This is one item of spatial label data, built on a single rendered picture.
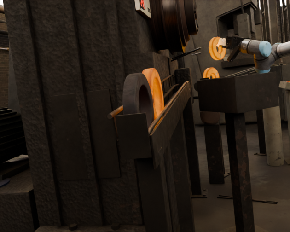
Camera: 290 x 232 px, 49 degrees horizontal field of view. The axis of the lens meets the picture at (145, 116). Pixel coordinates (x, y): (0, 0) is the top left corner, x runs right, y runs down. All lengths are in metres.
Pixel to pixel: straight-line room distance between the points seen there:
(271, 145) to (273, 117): 0.21
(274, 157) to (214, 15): 2.55
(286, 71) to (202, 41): 1.30
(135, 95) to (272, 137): 1.90
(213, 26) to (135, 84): 3.88
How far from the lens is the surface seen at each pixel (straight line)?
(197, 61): 4.62
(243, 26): 4.31
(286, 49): 2.18
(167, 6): 1.72
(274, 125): 2.54
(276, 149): 2.58
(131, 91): 0.76
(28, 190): 1.86
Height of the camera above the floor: 0.74
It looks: 6 degrees down
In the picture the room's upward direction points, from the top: 7 degrees counter-clockwise
